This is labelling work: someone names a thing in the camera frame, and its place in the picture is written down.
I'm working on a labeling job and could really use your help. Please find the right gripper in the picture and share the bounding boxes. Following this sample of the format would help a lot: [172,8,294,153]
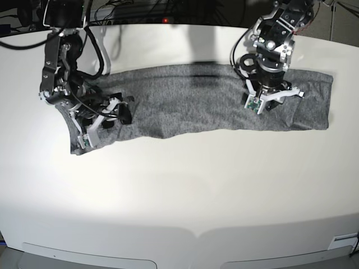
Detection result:
[68,93,134,147]

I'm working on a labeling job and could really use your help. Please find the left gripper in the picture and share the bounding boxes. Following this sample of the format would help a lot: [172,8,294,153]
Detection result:
[245,76,305,111]

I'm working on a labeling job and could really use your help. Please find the grey long-sleeve T-shirt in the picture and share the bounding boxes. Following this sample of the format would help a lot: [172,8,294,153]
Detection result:
[54,63,335,156]

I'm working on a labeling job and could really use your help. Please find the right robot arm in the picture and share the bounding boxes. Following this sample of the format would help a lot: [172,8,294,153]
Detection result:
[1,1,135,155]

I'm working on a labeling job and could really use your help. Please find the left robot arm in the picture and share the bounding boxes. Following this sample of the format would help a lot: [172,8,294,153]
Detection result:
[230,1,316,115]

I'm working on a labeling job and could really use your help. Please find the black power strip red light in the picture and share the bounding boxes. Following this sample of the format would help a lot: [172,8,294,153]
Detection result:
[90,12,211,25]

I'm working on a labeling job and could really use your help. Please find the white label plate on table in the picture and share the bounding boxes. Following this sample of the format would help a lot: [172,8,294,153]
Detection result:
[328,233,358,250]

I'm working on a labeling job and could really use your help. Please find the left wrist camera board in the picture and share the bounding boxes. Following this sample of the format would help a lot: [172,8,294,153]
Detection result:
[245,94,266,115]

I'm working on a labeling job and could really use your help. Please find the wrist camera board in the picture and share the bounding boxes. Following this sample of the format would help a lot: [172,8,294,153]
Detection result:
[77,133,100,149]
[245,94,266,115]

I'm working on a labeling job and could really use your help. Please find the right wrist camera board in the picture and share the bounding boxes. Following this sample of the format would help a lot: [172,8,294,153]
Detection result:
[77,133,100,149]

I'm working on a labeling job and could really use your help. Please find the black cables behind table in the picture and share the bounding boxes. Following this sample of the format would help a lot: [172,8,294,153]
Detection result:
[92,0,253,26]

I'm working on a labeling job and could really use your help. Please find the metal stand frame right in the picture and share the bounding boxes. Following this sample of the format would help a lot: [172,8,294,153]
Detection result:
[330,1,358,46]

